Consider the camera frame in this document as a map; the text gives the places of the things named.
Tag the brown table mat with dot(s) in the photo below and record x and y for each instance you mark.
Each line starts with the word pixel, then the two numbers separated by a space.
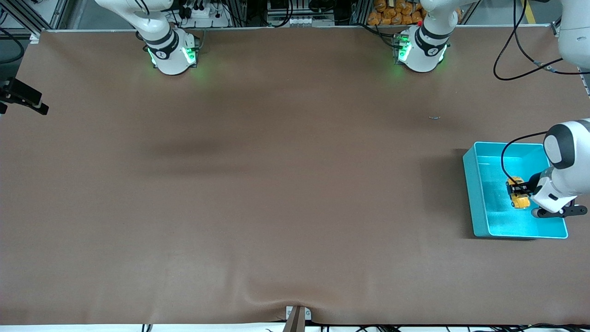
pixel 295 207

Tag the white connector block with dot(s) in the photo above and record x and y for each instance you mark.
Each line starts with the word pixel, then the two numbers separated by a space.
pixel 299 20

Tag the yellow toy beetle car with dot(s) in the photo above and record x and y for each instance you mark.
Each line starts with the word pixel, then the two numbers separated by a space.
pixel 521 201

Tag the turquoise plastic bin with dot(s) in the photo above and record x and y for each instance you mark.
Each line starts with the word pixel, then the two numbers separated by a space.
pixel 493 221

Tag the white power strip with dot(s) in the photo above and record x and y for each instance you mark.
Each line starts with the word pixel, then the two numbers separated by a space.
pixel 203 14

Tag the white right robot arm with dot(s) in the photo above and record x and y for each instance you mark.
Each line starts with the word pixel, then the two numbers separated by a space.
pixel 168 55

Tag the metal table clamp bracket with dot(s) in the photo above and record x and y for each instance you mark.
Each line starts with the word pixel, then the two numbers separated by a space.
pixel 297 320

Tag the orange items pile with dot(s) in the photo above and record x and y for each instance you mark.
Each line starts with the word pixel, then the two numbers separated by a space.
pixel 396 14

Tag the aluminium frame post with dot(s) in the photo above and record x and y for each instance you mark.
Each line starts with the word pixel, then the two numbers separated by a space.
pixel 359 11
pixel 239 11

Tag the metal corner bracket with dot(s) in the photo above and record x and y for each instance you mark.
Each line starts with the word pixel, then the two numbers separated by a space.
pixel 35 38
pixel 556 30

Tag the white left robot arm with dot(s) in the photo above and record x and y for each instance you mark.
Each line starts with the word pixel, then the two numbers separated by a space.
pixel 426 50

